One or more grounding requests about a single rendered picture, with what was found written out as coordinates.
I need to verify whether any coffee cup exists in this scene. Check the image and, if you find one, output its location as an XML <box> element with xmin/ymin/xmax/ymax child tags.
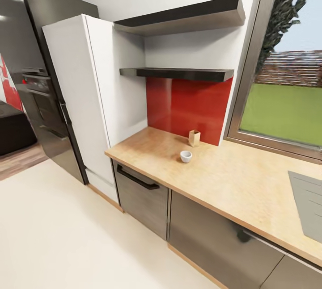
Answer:
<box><xmin>180</xmin><ymin>151</ymin><xmax>192</xmax><ymax>163</ymax></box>

